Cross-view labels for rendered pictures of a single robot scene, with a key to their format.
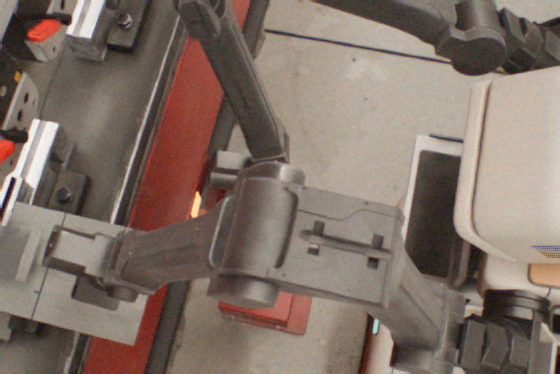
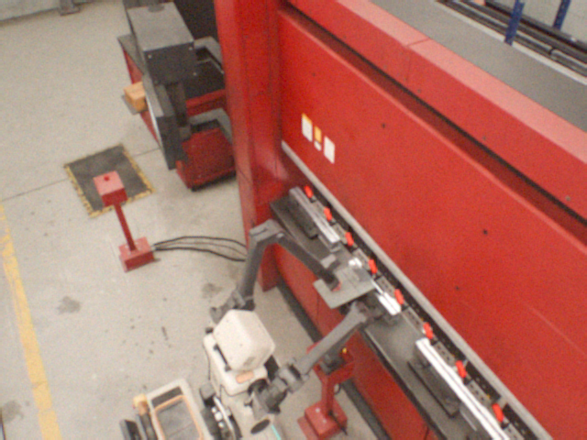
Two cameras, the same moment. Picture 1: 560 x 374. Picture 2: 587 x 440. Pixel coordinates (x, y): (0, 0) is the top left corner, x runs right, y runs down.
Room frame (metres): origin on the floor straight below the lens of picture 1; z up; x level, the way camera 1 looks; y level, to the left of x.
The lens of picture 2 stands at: (1.14, -0.99, 3.07)
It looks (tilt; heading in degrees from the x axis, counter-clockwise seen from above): 45 degrees down; 131
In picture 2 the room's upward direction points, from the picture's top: 2 degrees counter-clockwise
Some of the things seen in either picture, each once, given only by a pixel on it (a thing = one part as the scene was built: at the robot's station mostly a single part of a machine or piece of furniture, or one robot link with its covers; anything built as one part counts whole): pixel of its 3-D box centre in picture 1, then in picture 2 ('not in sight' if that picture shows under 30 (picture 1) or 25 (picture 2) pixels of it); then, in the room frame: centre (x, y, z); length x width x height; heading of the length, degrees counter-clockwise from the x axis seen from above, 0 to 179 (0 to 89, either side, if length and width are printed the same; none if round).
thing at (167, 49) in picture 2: not in sight; (174, 97); (-1.02, 0.46, 1.53); 0.51 x 0.25 x 0.85; 152
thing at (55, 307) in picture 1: (72, 271); (344, 285); (0.28, 0.34, 1.00); 0.26 x 0.18 x 0.01; 69
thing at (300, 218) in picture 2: not in sight; (301, 220); (-0.24, 0.64, 0.89); 0.30 x 0.05 x 0.03; 159
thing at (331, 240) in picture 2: not in sight; (314, 218); (-0.18, 0.68, 0.92); 0.50 x 0.06 x 0.10; 159
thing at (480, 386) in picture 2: not in sight; (484, 379); (1.06, 0.20, 1.18); 0.15 x 0.09 x 0.17; 159
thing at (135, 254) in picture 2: not in sight; (123, 222); (-1.55, 0.15, 0.41); 0.25 x 0.20 x 0.83; 69
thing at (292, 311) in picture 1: (268, 289); (322, 420); (0.39, 0.06, 0.06); 0.25 x 0.20 x 0.12; 70
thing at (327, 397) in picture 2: not in sight; (327, 391); (0.40, 0.08, 0.39); 0.05 x 0.05 x 0.54; 70
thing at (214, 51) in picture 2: not in sight; (205, 60); (-0.97, 0.69, 1.66); 0.40 x 0.24 x 0.07; 159
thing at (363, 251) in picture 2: not in sight; (368, 247); (0.31, 0.49, 1.18); 0.15 x 0.09 x 0.17; 159
